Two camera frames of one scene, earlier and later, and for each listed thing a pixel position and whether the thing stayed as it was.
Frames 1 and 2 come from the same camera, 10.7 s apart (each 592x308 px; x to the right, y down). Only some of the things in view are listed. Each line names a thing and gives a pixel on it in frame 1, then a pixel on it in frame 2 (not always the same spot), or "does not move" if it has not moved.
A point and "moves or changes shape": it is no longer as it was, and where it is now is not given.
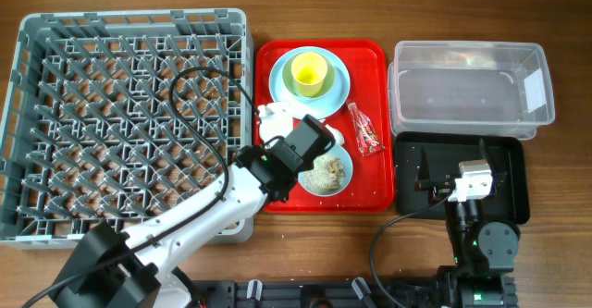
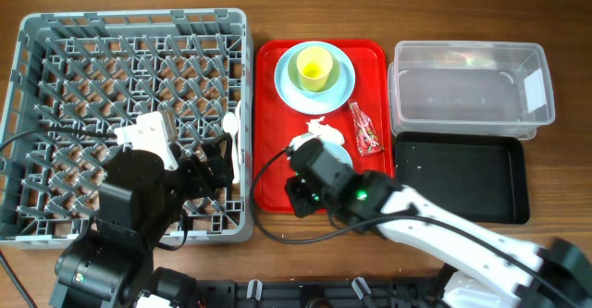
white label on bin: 534,91 does not move
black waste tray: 426,165 does not move
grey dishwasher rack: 116,117 does not move
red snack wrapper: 366,135 does not move
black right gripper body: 437,189 to 305,182
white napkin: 276,119 moves or changes shape
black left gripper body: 268,149 to 192,179
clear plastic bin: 461,86 does not move
